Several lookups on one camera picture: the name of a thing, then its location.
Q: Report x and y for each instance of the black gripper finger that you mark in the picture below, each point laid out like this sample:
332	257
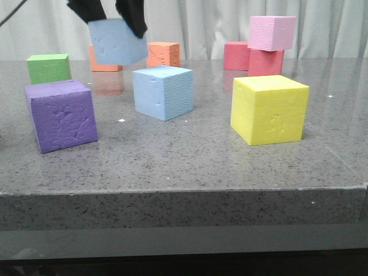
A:
132	12
87	10

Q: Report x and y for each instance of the light blue foam cube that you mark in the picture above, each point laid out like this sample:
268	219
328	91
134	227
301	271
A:
115	43
163	92

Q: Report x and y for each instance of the orange foam cube dented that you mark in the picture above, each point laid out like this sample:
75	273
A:
163	53

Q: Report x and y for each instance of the orange foam cube left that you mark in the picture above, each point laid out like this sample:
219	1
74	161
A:
96	67

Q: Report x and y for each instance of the green foam cube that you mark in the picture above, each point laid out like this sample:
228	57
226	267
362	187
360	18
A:
48	68

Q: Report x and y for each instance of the purple foam cube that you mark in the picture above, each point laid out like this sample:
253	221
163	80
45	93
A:
62	114

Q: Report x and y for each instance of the red foam cube rear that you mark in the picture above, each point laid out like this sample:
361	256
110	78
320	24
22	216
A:
236	55

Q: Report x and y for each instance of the red foam cube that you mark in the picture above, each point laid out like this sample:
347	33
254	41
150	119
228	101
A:
236	55
265	62

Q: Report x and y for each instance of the pink foam cube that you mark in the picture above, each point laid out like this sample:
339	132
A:
272	33

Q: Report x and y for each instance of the red foam cube front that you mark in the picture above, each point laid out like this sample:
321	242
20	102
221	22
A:
265	62

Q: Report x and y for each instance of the yellow foam cube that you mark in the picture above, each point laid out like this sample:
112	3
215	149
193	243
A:
268	109

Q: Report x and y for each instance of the grey curtain backdrop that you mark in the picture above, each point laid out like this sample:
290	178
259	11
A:
325	29

